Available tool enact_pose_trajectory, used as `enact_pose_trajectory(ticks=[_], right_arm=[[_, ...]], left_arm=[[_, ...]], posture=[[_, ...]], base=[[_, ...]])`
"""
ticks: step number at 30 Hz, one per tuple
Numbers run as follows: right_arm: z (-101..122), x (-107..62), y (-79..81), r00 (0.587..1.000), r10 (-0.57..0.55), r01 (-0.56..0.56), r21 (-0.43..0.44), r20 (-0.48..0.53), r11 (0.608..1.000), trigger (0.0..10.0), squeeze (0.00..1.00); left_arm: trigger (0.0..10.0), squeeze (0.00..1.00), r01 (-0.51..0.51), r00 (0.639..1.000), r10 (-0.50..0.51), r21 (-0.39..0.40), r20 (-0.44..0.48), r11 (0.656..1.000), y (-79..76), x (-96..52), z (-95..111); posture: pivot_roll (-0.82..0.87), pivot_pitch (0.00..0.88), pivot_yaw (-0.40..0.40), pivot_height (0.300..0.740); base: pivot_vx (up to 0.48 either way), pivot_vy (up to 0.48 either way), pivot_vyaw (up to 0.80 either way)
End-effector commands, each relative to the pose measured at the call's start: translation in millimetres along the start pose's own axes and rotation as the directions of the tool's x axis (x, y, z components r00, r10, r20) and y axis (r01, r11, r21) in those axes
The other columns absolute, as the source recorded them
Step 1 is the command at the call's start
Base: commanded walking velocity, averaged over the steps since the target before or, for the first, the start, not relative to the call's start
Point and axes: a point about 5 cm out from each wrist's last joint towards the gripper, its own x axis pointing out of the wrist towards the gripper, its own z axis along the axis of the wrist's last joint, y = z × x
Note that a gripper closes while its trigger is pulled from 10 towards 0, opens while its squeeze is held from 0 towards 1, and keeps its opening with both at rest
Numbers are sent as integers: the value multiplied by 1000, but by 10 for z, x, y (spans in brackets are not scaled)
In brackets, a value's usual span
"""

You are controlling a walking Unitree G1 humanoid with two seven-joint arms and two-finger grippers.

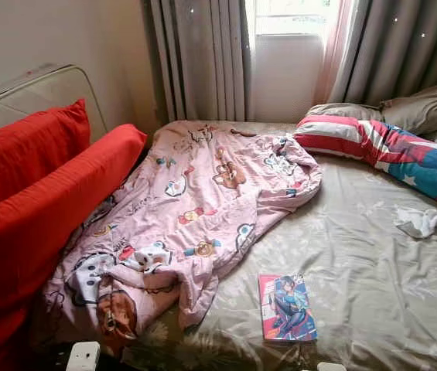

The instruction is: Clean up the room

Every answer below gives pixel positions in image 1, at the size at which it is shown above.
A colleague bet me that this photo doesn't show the pink sheer curtain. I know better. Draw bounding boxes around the pink sheer curtain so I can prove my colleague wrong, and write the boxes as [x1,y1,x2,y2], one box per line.
[315,0,358,105]

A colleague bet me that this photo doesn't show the red cushion with flange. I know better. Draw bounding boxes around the red cushion with flange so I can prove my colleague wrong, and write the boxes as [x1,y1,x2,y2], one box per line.
[0,98,91,216]

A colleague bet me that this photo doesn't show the red white blue striped pillow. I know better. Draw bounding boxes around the red white blue striped pillow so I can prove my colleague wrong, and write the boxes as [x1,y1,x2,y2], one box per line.
[294,114,437,206]

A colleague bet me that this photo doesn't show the colourful comic book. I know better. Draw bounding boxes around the colourful comic book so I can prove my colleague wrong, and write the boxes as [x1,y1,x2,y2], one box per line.
[258,273,318,343]

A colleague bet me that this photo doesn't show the bed with beige floral sheet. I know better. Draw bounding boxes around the bed with beige floral sheet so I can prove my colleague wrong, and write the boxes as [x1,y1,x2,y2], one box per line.
[32,120,437,371]

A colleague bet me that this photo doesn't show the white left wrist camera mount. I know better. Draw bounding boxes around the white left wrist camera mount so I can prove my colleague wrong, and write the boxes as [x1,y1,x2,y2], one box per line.
[66,342,101,371]

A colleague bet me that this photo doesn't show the white crumpled cloth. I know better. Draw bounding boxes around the white crumpled cloth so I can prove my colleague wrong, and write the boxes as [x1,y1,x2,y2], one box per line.
[394,205,437,239]

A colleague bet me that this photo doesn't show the large plain red cushion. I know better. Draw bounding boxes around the large plain red cushion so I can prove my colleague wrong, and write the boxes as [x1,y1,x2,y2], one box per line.
[0,124,148,371]

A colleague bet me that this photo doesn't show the pink cartoon print quilt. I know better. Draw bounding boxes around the pink cartoon print quilt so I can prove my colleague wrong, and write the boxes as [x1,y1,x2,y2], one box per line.
[44,120,323,356]

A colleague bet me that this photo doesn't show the bright window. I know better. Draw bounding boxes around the bright window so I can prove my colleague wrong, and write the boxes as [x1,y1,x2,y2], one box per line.
[247,0,343,38]

